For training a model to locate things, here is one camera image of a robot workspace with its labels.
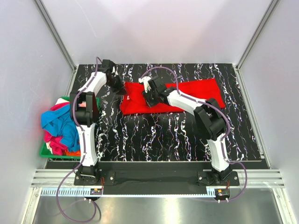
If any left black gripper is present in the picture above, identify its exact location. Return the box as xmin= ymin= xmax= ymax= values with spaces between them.
xmin=106 ymin=74 xmax=127 ymax=96

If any red t shirt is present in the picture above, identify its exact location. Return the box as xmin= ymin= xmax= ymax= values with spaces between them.
xmin=120 ymin=78 xmax=226 ymax=115

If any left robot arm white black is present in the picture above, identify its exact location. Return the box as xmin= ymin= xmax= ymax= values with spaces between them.
xmin=70 ymin=57 xmax=127 ymax=185

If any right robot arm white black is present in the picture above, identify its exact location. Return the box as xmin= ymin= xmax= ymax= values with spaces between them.
xmin=138 ymin=76 xmax=232 ymax=185

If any white t shirt in basket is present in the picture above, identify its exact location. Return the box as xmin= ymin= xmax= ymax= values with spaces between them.
xmin=55 ymin=98 xmax=70 ymax=105

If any blue t shirt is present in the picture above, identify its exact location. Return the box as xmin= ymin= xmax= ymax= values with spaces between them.
xmin=41 ymin=104 xmax=82 ymax=154

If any orange t shirt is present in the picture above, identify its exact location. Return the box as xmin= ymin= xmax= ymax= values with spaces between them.
xmin=65 ymin=150 xmax=81 ymax=157

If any green plastic basket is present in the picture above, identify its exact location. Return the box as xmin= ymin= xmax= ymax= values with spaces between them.
xmin=38 ymin=96 xmax=101 ymax=160

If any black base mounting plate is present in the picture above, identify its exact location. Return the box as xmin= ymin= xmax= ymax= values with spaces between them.
xmin=74 ymin=161 xmax=240 ymax=196

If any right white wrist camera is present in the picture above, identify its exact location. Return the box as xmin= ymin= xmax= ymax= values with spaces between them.
xmin=138 ymin=76 xmax=151 ymax=93

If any left aluminium frame post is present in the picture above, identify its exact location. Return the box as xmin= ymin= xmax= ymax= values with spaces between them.
xmin=33 ymin=0 xmax=77 ymax=72

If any aluminium frame post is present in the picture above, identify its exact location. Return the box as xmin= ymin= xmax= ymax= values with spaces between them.
xmin=33 ymin=0 xmax=77 ymax=72
xmin=235 ymin=0 xmax=280 ymax=70

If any white slotted cable duct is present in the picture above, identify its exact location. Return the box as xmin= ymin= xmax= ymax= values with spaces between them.
xmin=41 ymin=188 xmax=218 ymax=198

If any aluminium front rail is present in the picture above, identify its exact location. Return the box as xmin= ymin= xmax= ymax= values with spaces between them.
xmin=32 ymin=169 xmax=285 ymax=188

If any right aluminium frame post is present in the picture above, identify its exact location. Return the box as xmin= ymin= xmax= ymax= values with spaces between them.
xmin=235 ymin=0 xmax=280 ymax=70

